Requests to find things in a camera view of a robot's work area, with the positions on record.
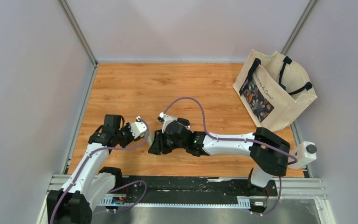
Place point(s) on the cream floral tote bag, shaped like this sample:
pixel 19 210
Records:
pixel 274 89

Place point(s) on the grey-green stapler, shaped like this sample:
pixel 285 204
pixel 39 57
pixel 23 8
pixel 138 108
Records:
pixel 150 140

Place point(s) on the aluminium frame rail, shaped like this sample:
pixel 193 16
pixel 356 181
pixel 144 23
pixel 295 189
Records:
pixel 302 201

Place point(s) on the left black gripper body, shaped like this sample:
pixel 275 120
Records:
pixel 124 136

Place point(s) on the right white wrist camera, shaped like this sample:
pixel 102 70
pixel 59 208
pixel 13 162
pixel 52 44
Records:
pixel 165 120

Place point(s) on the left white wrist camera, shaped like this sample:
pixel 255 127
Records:
pixel 139 129

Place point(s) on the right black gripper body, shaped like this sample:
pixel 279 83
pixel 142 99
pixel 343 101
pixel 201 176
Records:
pixel 169 145

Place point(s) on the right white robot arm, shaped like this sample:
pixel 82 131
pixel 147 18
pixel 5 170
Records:
pixel 269 151

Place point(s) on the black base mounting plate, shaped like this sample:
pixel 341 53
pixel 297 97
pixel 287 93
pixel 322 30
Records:
pixel 191 192

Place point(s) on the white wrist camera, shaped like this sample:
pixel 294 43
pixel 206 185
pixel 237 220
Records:
pixel 139 129
pixel 165 120

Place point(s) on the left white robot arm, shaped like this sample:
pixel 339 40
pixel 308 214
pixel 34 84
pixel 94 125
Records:
pixel 86 173

